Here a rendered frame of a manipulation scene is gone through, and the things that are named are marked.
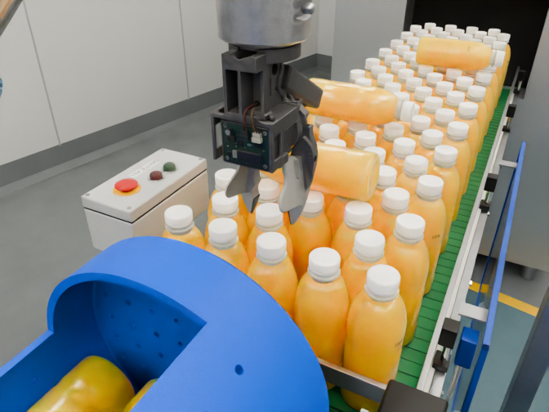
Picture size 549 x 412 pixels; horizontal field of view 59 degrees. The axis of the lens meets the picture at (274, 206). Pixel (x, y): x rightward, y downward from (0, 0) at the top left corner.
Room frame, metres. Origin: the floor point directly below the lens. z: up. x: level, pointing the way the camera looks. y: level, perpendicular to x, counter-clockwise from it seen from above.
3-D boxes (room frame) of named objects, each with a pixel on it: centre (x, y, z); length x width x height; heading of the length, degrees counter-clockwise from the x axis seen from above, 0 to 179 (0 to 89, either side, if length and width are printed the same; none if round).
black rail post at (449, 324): (0.49, -0.25, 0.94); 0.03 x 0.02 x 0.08; 153
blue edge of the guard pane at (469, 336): (0.84, -0.46, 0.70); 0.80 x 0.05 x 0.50; 153
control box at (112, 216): (0.71, 0.21, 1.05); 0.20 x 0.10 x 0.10; 153
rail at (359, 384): (0.46, 0.01, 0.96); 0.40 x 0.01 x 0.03; 63
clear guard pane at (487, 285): (0.83, -0.48, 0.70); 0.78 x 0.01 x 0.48; 153
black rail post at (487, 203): (0.93, -0.48, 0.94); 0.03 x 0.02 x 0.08; 153
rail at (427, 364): (1.08, -0.54, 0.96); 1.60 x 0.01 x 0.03; 153
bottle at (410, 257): (0.55, -0.19, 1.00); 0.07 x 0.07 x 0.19
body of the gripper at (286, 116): (0.48, 0.01, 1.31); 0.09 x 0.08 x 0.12; 153
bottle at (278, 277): (0.51, 0.00, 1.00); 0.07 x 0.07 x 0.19
